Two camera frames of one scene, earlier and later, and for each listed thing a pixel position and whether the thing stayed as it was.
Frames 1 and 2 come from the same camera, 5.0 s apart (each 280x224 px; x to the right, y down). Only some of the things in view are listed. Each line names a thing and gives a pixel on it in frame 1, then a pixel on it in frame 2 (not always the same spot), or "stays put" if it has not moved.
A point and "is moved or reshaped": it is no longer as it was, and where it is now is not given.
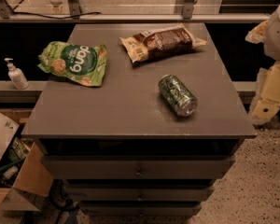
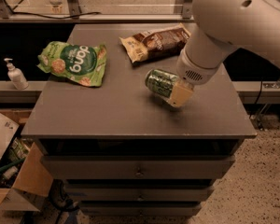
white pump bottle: x=17 y=76 stays put
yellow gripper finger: x=273 y=91 → x=180 y=94
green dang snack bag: x=81 y=63 stays put
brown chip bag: x=161 y=42 stays put
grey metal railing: x=1 y=12 stays put
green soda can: x=176 y=95 is moved or reshaped
